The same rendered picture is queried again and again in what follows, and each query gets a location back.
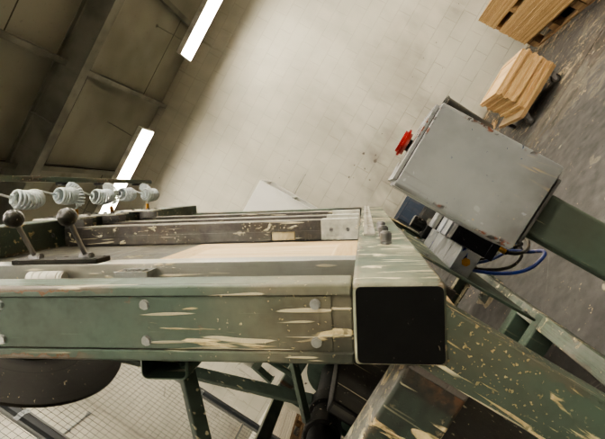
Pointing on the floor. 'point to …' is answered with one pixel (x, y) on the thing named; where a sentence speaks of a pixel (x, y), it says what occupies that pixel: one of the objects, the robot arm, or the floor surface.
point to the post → (571, 236)
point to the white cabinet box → (275, 199)
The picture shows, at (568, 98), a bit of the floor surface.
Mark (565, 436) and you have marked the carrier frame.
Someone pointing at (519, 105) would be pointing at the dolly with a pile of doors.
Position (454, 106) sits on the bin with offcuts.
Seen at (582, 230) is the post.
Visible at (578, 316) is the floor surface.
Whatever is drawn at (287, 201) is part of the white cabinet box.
